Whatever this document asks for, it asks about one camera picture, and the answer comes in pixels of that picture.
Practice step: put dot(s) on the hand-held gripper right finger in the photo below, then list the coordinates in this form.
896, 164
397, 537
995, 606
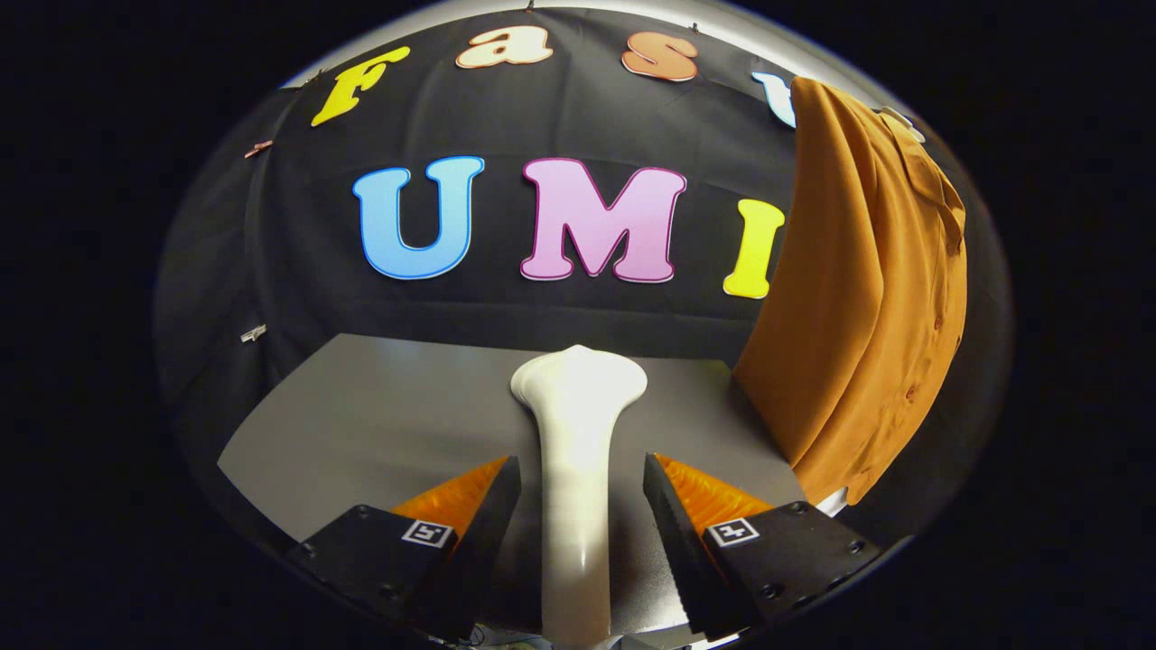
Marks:
682, 551

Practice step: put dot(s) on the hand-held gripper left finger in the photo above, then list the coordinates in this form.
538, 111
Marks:
479, 551

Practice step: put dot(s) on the white garment steamer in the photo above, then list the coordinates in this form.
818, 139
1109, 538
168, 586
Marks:
578, 433

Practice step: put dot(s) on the orange button shirt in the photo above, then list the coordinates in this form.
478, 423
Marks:
849, 316

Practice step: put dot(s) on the grey cabinet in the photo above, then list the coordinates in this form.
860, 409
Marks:
361, 424

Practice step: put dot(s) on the black backdrop cloth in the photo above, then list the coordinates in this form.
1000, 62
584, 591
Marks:
298, 298

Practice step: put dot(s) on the white clip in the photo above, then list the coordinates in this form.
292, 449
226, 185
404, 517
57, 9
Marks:
254, 333

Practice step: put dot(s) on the pink clip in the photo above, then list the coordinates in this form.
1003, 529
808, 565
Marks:
258, 149

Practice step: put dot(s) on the white mannequin torso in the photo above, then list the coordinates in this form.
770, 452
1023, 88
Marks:
906, 123

